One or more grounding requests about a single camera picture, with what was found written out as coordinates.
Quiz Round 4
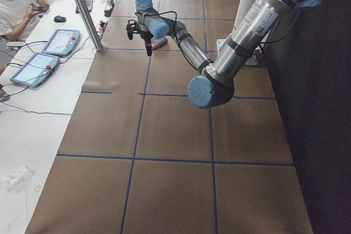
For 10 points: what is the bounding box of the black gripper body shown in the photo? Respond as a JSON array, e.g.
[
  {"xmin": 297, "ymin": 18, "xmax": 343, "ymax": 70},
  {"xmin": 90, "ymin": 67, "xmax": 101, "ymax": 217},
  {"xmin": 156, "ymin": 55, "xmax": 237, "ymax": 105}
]
[{"xmin": 137, "ymin": 22, "xmax": 152, "ymax": 43}]

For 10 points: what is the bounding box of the pink and grey towel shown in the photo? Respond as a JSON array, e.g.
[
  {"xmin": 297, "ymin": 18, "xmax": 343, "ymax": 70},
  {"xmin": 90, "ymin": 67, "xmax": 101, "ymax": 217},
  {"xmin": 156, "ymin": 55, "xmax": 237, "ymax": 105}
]
[{"xmin": 151, "ymin": 37, "xmax": 168, "ymax": 50}]

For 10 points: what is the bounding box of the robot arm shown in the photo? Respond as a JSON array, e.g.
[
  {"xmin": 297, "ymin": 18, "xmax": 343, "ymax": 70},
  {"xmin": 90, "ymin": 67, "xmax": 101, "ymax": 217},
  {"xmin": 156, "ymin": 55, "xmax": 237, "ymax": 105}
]
[{"xmin": 126, "ymin": 0, "xmax": 321, "ymax": 109}]

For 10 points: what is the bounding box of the black tray on table edge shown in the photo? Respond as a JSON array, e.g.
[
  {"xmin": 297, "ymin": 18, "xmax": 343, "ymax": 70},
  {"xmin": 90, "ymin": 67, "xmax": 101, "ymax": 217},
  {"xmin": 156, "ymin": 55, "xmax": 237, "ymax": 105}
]
[{"xmin": 104, "ymin": 0, "xmax": 117, "ymax": 18}]

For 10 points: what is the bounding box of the small metal cup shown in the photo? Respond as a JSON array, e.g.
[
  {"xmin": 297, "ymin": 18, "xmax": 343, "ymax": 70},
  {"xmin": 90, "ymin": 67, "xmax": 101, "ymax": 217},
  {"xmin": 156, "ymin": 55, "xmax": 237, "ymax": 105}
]
[{"xmin": 106, "ymin": 0, "xmax": 115, "ymax": 6}]

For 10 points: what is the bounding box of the far blue teach pendant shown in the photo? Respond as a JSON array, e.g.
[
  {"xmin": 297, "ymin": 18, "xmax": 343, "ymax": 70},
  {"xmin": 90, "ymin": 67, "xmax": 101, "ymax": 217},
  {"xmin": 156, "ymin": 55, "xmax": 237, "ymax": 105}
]
[{"xmin": 41, "ymin": 28, "xmax": 81, "ymax": 56}]

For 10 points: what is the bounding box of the blue teach pendant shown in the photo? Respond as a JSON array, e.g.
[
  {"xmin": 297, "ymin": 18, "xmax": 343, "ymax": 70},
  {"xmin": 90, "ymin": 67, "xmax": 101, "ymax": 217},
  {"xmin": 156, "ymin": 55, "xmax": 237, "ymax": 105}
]
[
  {"xmin": 41, "ymin": 28, "xmax": 81, "ymax": 56},
  {"xmin": 10, "ymin": 53, "xmax": 60, "ymax": 88}
]

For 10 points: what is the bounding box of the black computer mouse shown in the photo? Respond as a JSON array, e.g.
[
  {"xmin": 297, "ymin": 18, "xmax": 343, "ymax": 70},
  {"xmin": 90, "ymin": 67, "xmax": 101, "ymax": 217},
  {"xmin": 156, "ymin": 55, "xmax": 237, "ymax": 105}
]
[{"xmin": 54, "ymin": 15, "xmax": 66, "ymax": 23}]

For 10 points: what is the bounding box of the near blue teach pendant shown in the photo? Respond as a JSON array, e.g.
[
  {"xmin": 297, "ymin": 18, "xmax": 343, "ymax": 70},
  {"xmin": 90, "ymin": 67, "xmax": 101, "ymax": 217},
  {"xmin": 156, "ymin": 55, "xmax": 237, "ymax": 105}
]
[{"xmin": 10, "ymin": 53, "xmax": 60, "ymax": 88}]

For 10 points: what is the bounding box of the seated person in white shirt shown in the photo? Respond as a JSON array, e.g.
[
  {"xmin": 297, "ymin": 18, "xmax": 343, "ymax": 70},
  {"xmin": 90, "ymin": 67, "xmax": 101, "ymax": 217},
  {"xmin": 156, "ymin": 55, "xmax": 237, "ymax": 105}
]
[{"xmin": 1, "ymin": 0, "xmax": 49, "ymax": 42}]

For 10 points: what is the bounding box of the crumpled white tissue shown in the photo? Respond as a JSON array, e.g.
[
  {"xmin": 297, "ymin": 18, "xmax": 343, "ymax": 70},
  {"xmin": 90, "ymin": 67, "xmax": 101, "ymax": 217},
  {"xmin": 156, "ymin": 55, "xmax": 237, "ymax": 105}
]
[{"xmin": 1, "ymin": 165, "xmax": 36, "ymax": 186}]

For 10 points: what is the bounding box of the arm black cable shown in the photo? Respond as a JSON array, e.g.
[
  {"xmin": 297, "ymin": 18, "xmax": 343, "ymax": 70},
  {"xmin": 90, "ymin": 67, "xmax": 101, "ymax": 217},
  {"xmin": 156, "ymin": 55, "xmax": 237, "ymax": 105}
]
[{"xmin": 134, "ymin": 11, "xmax": 212, "ymax": 72}]

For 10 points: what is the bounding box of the aluminium frame post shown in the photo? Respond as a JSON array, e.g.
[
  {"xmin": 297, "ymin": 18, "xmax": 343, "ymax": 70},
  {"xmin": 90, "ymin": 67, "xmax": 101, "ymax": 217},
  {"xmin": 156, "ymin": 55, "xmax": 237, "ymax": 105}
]
[{"xmin": 75, "ymin": 0, "xmax": 103, "ymax": 52}]

